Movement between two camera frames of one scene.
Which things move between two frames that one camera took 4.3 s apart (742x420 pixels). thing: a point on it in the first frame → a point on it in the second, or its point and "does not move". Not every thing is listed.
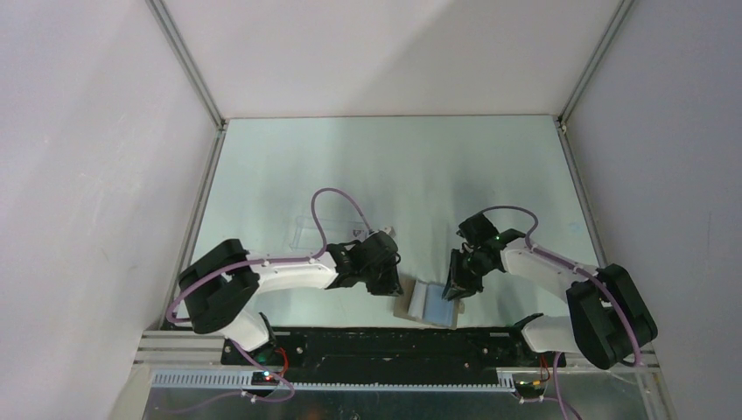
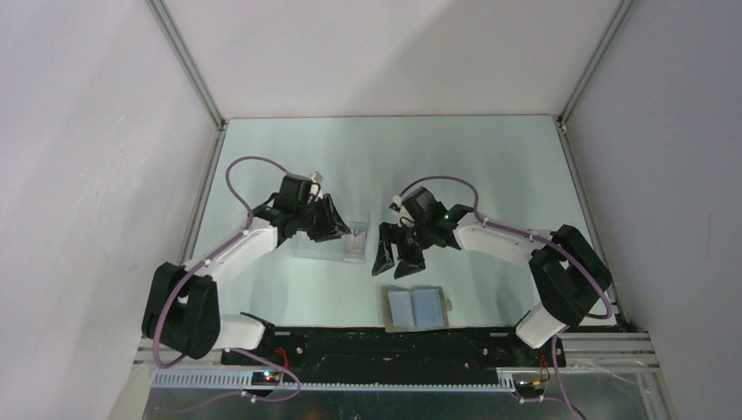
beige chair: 129,405 does not move
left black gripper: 389,286 → 332,225
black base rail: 388,354 does not move
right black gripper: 457,283 → 409,262
